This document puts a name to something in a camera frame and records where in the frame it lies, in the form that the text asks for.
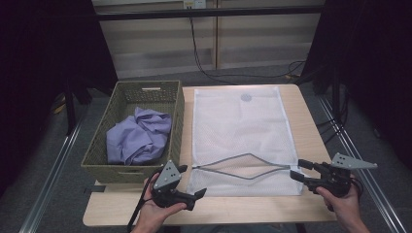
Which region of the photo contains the white wall power outlet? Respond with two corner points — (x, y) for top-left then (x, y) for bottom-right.
(182, 0), (208, 10)

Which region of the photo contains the green woven basket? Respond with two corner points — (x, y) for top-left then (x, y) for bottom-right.
(81, 80), (186, 185)

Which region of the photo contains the black metal stand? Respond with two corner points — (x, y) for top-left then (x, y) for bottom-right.
(63, 77), (78, 136)
(330, 69), (342, 125)

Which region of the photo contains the aluminium floor rail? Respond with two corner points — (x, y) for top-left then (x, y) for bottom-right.
(317, 95), (400, 233)
(18, 115), (86, 233)

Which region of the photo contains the dark curtain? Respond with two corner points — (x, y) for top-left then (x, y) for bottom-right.
(300, 0), (412, 173)
(0, 0), (119, 198)

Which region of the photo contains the purple shirt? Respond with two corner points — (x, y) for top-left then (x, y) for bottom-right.
(105, 106), (173, 166)

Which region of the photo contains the white mesh laundry bag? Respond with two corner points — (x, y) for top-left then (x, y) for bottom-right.
(187, 84), (306, 198)

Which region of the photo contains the left hand-held gripper cable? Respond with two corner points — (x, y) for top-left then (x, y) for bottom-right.
(126, 168), (163, 233)

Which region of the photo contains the right hand-held gripper cable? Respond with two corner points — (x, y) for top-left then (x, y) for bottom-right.
(349, 176), (364, 199)

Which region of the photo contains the black horizontal bar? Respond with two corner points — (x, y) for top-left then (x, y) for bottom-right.
(96, 5), (326, 22)

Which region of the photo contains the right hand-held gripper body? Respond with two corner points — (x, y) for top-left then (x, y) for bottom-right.
(303, 152), (379, 199)

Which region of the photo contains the bundle of black floor cables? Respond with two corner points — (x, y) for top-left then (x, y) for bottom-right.
(314, 88), (351, 146)

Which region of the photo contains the person's right hand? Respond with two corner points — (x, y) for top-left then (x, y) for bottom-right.
(315, 183), (361, 225)

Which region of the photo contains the person's left hand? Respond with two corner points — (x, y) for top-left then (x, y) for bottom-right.
(130, 172), (188, 231)

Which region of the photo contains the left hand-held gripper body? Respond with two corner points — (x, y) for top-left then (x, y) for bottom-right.
(151, 159), (198, 212)

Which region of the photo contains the hand-held gripper cable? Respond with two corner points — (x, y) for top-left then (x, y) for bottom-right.
(126, 168), (163, 233)
(349, 176), (364, 199)

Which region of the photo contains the long black wall cable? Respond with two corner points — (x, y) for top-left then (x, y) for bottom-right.
(189, 17), (307, 86)

